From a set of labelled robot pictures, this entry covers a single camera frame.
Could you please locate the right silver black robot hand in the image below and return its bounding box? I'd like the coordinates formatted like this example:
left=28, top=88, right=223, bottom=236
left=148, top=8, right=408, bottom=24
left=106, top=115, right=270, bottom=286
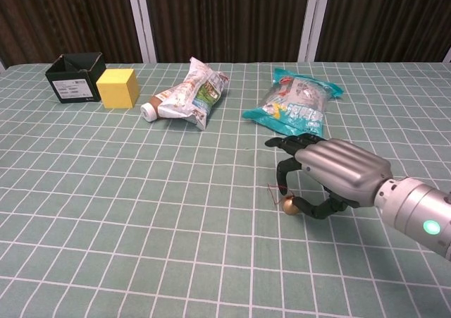
left=264, top=132, right=394, bottom=221

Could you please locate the golden bell with red string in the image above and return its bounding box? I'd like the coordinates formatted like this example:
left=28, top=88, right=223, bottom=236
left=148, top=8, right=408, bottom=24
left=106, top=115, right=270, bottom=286
left=267, top=183, right=302, bottom=216

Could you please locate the teal plastic snack bag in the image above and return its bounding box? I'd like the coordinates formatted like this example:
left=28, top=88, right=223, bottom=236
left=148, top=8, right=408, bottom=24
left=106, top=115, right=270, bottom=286
left=241, top=67, right=345, bottom=138

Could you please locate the white printed snack bag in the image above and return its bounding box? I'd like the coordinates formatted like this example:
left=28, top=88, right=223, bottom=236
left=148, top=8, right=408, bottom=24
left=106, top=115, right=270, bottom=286
left=155, top=56, right=230, bottom=131

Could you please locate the green checkered tablecloth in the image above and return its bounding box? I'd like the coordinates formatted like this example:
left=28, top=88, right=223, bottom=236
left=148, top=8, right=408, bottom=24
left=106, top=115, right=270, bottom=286
left=0, top=62, right=451, bottom=318

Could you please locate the yellow cube block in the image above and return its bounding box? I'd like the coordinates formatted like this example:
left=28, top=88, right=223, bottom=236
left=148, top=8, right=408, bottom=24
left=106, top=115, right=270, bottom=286
left=95, top=68, right=139, bottom=109

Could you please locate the dark green open cardboard box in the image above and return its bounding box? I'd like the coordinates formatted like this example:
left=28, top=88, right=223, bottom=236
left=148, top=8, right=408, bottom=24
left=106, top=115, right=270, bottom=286
left=44, top=51, right=108, bottom=104

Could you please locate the white window frame post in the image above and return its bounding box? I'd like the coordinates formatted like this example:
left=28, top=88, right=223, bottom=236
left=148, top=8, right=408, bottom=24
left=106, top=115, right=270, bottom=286
left=125, top=0, right=158, bottom=64
left=297, top=0, right=333, bottom=63

